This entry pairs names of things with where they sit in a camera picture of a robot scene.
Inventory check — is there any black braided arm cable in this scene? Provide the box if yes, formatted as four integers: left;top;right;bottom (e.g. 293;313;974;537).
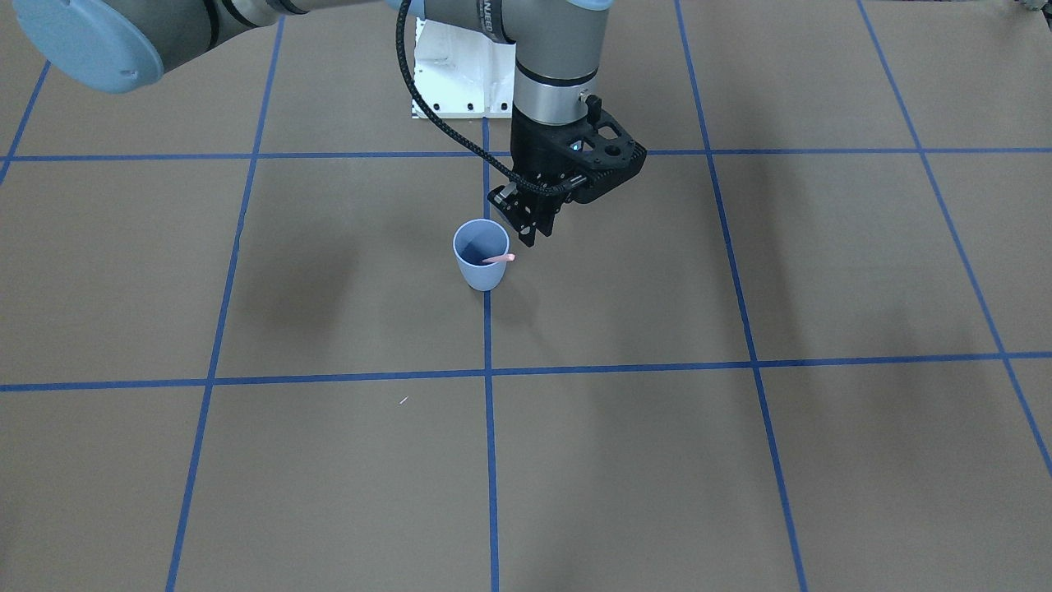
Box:
396;0;589;197

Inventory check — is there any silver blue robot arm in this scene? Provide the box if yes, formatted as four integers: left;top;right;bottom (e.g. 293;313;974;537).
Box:
12;1;646;246

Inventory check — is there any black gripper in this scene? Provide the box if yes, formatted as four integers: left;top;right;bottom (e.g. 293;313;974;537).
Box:
486;111;601;248

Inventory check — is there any blue plastic cup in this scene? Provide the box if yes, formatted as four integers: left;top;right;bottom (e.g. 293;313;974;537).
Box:
452;219;511;292

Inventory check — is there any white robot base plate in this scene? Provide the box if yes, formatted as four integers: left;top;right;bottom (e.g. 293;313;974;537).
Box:
413;18;515;119

